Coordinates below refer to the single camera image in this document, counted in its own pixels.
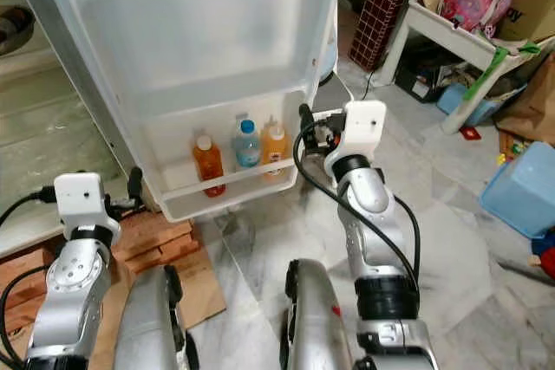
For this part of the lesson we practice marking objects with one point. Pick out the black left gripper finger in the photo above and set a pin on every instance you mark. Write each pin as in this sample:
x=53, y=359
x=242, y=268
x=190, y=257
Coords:
x=136, y=184

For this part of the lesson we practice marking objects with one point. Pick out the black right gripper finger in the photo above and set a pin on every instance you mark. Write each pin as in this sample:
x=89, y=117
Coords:
x=306, y=123

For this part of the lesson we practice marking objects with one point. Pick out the honey bottle with white cap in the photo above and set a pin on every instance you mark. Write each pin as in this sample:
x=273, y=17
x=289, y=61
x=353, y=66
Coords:
x=274, y=149

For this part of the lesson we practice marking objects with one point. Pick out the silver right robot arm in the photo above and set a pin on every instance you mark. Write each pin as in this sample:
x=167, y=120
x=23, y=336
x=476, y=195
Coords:
x=377, y=240

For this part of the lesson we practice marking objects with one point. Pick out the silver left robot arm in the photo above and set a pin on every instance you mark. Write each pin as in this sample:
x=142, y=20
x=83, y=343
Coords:
x=69, y=301

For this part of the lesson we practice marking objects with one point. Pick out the white fridge body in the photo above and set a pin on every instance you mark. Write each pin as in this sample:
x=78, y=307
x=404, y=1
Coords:
x=43, y=127

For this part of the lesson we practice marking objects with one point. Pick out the white fridge door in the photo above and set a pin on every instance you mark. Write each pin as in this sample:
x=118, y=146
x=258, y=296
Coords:
x=208, y=41

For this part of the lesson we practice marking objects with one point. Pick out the red brick stack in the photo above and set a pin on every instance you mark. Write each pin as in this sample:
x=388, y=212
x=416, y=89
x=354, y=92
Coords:
x=156, y=238
x=22, y=288

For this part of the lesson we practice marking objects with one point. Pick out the water bottle blue cap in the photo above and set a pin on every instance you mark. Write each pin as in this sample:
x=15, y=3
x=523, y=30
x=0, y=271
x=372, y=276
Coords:
x=247, y=145

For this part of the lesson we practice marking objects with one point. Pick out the orange drink bottle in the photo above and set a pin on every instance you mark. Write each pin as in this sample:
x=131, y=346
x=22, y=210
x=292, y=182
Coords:
x=208, y=166

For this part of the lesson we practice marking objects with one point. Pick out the black bag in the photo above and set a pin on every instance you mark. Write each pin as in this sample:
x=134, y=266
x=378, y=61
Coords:
x=425, y=71

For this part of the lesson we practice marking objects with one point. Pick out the silver left robot leg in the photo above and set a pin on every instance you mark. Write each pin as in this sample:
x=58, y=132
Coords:
x=152, y=322

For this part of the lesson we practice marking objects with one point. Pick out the silver robot leg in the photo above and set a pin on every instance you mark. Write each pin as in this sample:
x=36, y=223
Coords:
x=152, y=322
x=316, y=322

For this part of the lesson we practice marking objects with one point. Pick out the light blue container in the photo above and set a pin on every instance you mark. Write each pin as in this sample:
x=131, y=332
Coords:
x=458, y=101

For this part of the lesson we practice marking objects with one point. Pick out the red tiled pillar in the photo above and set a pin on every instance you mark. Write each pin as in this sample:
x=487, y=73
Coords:
x=381, y=6

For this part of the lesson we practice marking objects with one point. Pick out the small red item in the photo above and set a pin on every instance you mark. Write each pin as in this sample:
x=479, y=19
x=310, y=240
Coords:
x=471, y=133

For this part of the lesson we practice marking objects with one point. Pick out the silver right robot leg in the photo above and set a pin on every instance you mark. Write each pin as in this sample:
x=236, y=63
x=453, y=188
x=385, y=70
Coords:
x=316, y=322

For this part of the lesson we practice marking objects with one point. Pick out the grey bowl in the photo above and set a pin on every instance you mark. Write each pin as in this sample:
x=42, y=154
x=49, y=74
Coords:
x=13, y=30

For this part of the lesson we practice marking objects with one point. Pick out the blue plastic bin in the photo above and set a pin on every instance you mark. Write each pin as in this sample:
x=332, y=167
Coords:
x=520, y=190

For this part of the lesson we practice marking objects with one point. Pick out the brown paper bag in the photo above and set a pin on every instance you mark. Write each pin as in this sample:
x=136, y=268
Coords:
x=529, y=106

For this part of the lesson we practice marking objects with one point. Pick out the red blue toy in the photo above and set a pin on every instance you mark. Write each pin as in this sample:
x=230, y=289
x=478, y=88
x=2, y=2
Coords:
x=546, y=262

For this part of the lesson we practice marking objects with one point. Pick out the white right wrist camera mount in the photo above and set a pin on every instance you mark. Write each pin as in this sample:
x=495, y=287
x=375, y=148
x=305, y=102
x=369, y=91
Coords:
x=366, y=127

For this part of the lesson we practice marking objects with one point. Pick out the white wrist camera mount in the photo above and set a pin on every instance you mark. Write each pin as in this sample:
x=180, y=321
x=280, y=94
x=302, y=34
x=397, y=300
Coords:
x=366, y=127
x=82, y=198

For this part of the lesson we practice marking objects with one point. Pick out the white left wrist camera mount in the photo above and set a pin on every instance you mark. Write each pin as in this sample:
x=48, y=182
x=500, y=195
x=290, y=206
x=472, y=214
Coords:
x=82, y=198

